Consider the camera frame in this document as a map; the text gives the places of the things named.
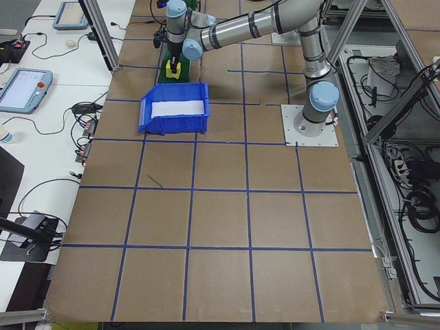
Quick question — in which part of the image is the yellow foam block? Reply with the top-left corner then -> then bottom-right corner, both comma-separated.
164,60 -> 184,80

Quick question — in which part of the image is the green belt conveyor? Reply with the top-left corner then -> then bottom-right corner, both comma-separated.
158,0 -> 204,84

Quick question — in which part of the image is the blue plastic bin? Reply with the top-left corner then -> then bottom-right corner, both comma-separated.
137,81 -> 210,135

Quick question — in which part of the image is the black power brick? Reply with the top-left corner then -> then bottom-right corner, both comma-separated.
71,104 -> 104,115

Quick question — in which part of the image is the blue grey teach pendant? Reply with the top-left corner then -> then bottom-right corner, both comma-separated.
0,67 -> 54,115
51,1 -> 91,32

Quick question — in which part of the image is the white paper cup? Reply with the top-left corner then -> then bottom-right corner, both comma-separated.
0,125 -> 17,145

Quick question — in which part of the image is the black monitor panel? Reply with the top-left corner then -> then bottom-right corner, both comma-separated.
0,146 -> 25,221

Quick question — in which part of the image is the white crumpled bag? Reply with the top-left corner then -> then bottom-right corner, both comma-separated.
366,56 -> 402,98

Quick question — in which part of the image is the aluminium profile post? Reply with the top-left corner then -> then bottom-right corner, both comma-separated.
78,0 -> 122,72

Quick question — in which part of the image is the small circuit board with wires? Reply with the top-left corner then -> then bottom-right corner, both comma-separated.
74,141 -> 92,166
83,115 -> 100,138

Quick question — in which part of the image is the white square base plate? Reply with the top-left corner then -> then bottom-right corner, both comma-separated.
270,32 -> 300,45
280,104 -> 340,148

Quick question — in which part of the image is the black pad with coloured wires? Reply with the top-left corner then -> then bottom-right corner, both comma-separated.
0,39 -> 31,65

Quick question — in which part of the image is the metal bar frame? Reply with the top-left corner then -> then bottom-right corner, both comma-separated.
319,0 -> 440,316

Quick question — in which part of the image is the black camera stand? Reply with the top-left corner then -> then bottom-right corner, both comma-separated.
0,212 -> 60,265

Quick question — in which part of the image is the black cable bundle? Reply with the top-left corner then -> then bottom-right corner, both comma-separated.
400,188 -> 440,234

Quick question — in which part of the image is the small white bracket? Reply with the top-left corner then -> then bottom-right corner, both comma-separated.
371,239 -> 399,280

